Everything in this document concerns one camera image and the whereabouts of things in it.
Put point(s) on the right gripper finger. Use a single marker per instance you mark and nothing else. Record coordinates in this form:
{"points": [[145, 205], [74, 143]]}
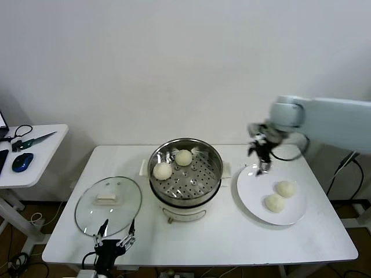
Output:
{"points": [[252, 150], [265, 166]]}

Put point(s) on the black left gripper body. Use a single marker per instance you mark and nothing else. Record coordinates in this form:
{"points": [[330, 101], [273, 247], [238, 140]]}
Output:
{"points": [[107, 249]]}

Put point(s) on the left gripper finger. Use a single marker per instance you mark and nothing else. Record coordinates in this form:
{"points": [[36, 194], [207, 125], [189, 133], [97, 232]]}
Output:
{"points": [[130, 234], [100, 233]]}

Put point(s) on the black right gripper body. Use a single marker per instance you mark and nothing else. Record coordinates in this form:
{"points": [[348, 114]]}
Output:
{"points": [[262, 150]]}

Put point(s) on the round glass pot lid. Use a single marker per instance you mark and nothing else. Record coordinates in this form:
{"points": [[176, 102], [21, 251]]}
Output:
{"points": [[87, 208]]}

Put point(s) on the white steamed baozi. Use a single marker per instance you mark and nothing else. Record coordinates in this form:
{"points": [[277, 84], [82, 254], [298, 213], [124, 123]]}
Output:
{"points": [[162, 171], [286, 188], [183, 157], [274, 203]]}

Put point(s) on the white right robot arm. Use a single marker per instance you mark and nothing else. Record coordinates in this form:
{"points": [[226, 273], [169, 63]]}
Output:
{"points": [[333, 121]]}

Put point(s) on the perforated steel steamer basket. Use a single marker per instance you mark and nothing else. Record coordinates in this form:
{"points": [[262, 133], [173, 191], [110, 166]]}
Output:
{"points": [[203, 179]]}

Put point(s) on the large white round plate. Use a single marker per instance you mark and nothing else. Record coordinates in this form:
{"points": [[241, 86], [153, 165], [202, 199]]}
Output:
{"points": [[252, 197]]}

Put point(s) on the small white side table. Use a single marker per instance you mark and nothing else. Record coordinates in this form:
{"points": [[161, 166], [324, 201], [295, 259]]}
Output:
{"points": [[43, 162]]}

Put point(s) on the blue computer mouse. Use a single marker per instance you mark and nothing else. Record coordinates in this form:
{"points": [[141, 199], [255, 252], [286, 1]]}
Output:
{"points": [[22, 161]]}

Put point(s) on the green pointed blade tool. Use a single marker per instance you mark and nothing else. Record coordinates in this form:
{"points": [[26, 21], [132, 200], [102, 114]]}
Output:
{"points": [[37, 139]]}

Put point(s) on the flat black device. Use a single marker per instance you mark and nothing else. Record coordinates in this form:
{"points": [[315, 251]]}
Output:
{"points": [[3, 160]]}

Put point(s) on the black laptop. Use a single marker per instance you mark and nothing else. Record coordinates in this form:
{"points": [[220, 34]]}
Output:
{"points": [[2, 118]]}

